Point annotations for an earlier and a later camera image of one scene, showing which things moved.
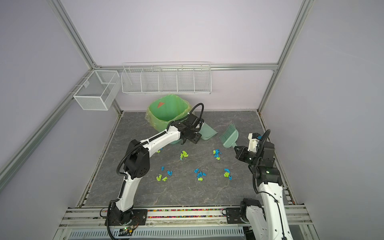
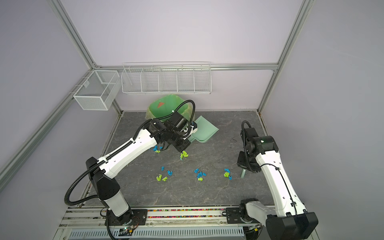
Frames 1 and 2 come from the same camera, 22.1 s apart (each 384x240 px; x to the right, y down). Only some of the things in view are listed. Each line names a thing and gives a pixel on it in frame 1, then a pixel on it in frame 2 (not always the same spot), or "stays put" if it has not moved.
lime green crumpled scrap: [183, 154] stays put
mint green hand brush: [229, 137] to [243, 173]
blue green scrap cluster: [227, 174] stays put
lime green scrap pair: [159, 178] stays put
